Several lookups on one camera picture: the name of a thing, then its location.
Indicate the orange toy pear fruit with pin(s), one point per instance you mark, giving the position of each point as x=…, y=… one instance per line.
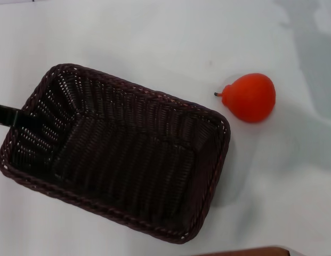
x=253, y=100

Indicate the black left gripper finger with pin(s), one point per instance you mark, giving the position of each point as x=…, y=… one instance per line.
x=9, y=114

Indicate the brown wooden edge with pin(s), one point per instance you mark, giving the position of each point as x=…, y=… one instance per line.
x=248, y=252

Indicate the dark brown woven basket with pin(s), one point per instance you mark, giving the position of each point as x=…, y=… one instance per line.
x=133, y=160

